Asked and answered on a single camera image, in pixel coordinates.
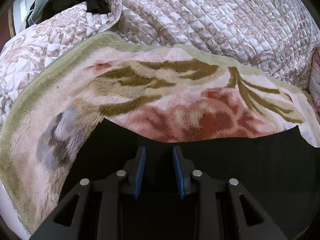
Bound black pants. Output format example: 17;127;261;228
60;120;319;239

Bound floral fleece blanket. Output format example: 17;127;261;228
1;31;319;232

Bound pink floral rolled comforter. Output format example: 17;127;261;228
309;46;319;104

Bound quilted floral bedspread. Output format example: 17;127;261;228
1;0;319;121

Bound dark wooden headboard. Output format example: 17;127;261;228
8;6;16;38

